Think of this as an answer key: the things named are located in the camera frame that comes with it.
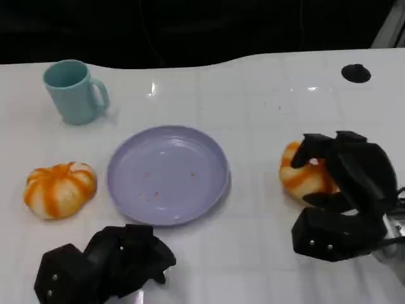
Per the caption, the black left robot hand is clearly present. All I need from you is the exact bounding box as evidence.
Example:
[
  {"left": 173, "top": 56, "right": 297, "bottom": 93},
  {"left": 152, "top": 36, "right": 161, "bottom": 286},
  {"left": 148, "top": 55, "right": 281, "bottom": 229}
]
[{"left": 82, "top": 224, "right": 177, "bottom": 298}]

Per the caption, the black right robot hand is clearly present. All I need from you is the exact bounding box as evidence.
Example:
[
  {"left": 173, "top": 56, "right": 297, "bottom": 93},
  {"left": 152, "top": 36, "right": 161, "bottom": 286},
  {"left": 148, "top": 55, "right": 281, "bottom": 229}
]
[{"left": 290, "top": 130, "right": 398, "bottom": 219}]

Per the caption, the orange white toy bread roll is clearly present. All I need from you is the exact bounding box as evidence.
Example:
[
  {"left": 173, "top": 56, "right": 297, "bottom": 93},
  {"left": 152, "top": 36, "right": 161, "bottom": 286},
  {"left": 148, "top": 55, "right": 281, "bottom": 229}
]
[
  {"left": 23, "top": 161, "right": 97, "bottom": 220},
  {"left": 278, "top": 140, "right": 341, "bottom": 202}
]

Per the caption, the lilac plate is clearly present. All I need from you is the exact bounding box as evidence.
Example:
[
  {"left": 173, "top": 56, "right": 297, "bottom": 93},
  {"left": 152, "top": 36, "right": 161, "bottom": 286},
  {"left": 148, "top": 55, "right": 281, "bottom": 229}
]
[{"left": 106, "top": 125, "right": 232, "bottom": 227}]

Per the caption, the black round table grommet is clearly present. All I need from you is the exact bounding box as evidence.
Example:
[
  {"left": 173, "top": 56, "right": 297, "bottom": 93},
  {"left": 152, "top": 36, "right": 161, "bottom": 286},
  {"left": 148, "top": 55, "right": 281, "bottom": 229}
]
[{"left": 340, "top": 63, "right": 371, "bottom": 84}]

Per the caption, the pale green mug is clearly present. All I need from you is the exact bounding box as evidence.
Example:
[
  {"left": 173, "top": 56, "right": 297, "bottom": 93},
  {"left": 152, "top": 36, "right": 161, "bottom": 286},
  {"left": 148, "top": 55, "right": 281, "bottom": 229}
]
[{"left": 42, "top": 59, "right": 111, "bottom": 126}]

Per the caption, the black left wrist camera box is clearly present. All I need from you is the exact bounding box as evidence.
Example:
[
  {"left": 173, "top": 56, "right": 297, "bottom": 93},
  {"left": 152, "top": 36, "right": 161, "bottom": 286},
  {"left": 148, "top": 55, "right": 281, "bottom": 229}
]
[{"left": 34, "top": 243, "right": 94, "bottom": 304}]

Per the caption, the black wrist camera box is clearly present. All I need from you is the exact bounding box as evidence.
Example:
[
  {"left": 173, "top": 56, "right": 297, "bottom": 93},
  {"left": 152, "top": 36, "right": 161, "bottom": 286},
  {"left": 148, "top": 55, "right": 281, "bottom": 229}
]
[
  {"left": 290, "top": 207, "right": 387, "bottom": 263},
  {"left": 34, "top": 243, "right": 94, "bottom": 304}
]

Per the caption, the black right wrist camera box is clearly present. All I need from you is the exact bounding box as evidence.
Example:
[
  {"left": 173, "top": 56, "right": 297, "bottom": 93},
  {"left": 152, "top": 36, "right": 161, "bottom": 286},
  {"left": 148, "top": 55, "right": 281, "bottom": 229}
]
[{"left": 290, "top": 207, "right": 387, "bottom": 263}]

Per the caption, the white metal frame post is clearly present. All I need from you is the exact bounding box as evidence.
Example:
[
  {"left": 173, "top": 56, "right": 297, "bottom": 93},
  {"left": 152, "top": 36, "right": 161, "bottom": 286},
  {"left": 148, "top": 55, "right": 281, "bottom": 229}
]
[{"left": 371, "top": 0, "right": 405, "bottom": 49}]

